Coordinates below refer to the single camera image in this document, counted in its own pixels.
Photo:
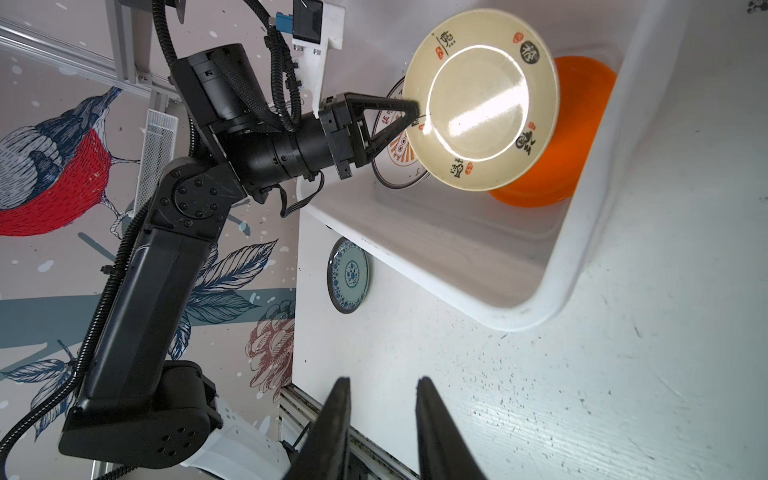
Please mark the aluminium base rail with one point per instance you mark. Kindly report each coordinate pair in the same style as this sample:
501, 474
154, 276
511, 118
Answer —
367, 460

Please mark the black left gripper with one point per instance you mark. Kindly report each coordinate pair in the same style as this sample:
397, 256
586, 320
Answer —
344, 125

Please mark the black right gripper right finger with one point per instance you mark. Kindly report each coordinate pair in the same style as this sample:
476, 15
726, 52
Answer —
442, 452

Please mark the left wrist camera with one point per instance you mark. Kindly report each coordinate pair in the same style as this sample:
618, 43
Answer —
316, 27

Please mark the cream yellow plate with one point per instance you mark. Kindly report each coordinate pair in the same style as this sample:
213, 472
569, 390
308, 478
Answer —
488, 94

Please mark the white plate orange sunburst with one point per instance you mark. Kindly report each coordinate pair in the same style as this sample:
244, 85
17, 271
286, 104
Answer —
396, 167

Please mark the white plastic bin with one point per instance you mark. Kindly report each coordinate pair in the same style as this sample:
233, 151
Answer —
513, 268

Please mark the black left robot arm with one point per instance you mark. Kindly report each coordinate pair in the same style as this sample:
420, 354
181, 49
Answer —
130, 404

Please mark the green blue floral plate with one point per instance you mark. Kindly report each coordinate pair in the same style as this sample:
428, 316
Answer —
348, 275

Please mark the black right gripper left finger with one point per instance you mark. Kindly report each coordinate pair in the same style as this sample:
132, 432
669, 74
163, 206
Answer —
325, 454

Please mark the white wire mesh shelf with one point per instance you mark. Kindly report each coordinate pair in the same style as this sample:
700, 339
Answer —
157, 151

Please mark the aluminium frame post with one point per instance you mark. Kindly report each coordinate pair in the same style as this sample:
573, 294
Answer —
120, 70

